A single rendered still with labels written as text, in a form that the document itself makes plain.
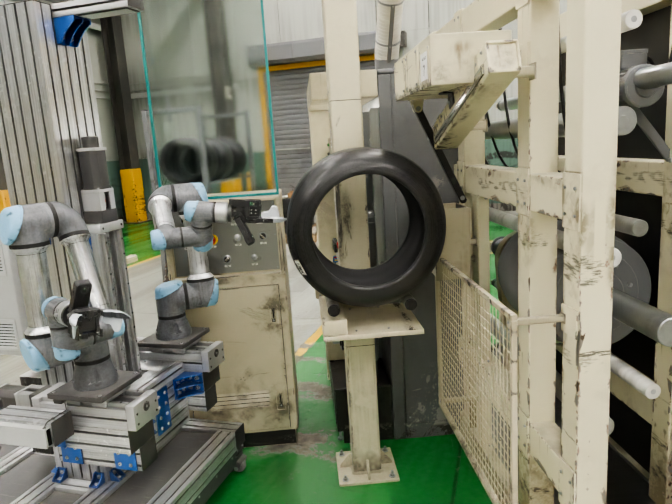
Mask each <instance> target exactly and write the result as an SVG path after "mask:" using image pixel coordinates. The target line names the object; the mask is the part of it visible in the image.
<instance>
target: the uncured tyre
mask: <svg viewBox="0 0 672 504"><path fill-rule="evenodd" d="M364 174H377V175H382V176H384V177H386V178H387V179H389V180H390V181H391V182H393V183H394V184H395V185H396V186H397V188H398V189H399V190H400V192H401V193H402V195H403V197H404V199H405V201H406V204H407V208H408V214H409V224H408V230H407V234H406V237H405V239H404V241H403V243H402V245H401V246H400V248H399V249H398V250H397V252H396V253H395V254H394V255H393V256H392V257H391V258H389V259H388V260H387V261H385V262H383V263H382V264H380V265H377V266H375V267H371V268H367V269H350V268H345V267H342V266H339V265H337V264H335V263H333V262H332V261H330V260H329V259H328V258H326V257H325V256H324V255H323V254H322V253H321V251H320V250H319V249H318V247H317V246H316V244H315V242H314V240H313V237H312V225H313V219H314V216H315V213H316V210H317V208H318V206H319V204H320V202H321V201H322V199H323V198H324V197H325V195H326V194H327V193H328V192H329V191H330V190H331V189H332V188H333V187H335V186H336V185H337V184H339V183H340V182H342V181H344V180H346V179H348V178H351V177H354V176H358V175H364ZM286 236H287V243H288V248H289V251H290V254H291V257H292V260H293V262H294V264H295V266H296V268H297V269H298V271H299V272H300V270H299V268H298V266H297V265H296V263H295V261H294V260H299V262H300V264H301V266H302V267H303V269H304V271H305V273H306V275H302V274H301V272H300V274H301V275H302V277H303V278H304V279H305V280H306V281H307V282H308V283H309V284H310V285H311V286H312V287H313V288H314V289H315V290H317V291H318V292H319V293H321V294H322V295H324V296H326V297H327V298H329V299H331V300H334V301H336V302H339V303H342V304H346V305H351V306H359V307H372V306H380V305H385V304H388V303H391V302H394V301H397V300H399V299H401V298H403V297H405V296H406V295H408V294H410V293H411V292H413V291H414V290H415V289H416V288H418V287H419V286H420V285H421V284H422V283H423V282H424V281H425V280H426V279H427V278H428V276H429V275H430V274H431V272H432V271H433V269H434V268H435V266H436V264H437V262H438V260H439V258H440V256H441V253H442V250H443V246H444V242H445V236H446V215H445V209H444V205H443V202H442V199H441V196H440V194H439V191H438V189H437V188H436V186H435V184H434V183H433V181H432V180H431V178H430V177H429V176H428V175H427V173H426V172H425V171H424V170H423V169H422V168H421V167H420V166H418V165H417V164H416V163H415V162H413V161H412V160H410V159H409V158H407V157H405V156H403V155H401V154H399V153H396V152H394V151H391V150H387V149H382V148H375V147H354V148H348V149H343V150H340V151H337V152H334V153H332V154H330V155H328V156H326V157H324V158H322V159H321V160H319V161H318V162H317V163H315V164H314V165H313V166H312V167H311V168H310V169H309V170H308V171H307V172H306V173H305V174H304V175H303V177H302V178H301V179H300V181H299V182H298V184H297V186H296V187H295V189H294V191H293V194H292V196H291V199H290V202H289V206H288V212H287V221H286Z"/></svg>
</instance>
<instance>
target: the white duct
mask: <svg viewBox="0 0 672 504"><path fill-rule="evenodd" d="M377 1H378V4H377V22H376V37H375V41H376V42H375V59H377V60H381V59H382V60H387V52H388V38H389V24H390V10H391V5H392V4H395V15H394V28H393V41H392V54H391V60H392V59H394V60H396V59H398V58H399V47H400V41H401V38H400V35H401V24H402V12H403V2H404V0H377Z"/></svg>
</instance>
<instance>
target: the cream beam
mask: <svg viewBox="0 0 672 504"><path fill-rule="evenodd" d="M511 39H512V31H511V30H494V31H476V32H459V33H441V34H429V35H428V36H427V37H426V38H425V39H423V40H422V41H421V42H420V43H419V44H417V45H416V46H415V47H414V48H413V49H412V50H410V51H409V52H408V53H407V54H406V55H404V56H403V57H402V58H401V59H400V60H398V61H397V62H396V63H395V66H394V68H393V69H394V74H395V97H396V101H405V100H411V99H421V98H426V99H438V98H448V94H447V95H439V93H440V92H443V91H447V92H455V90H458V89H461V88H464V87H467V86H470V85H472V84H473V83H474V76H475V57H476V55H478V53H479V52H480V50H481V48H482V47H483V45H484V44H485V42H486V41H493V40H511ZM425 51H427V74H428V79H426V80H424V81H422V82H421V62H420V55H421V54H423V53H424V52H425Z"/></svg>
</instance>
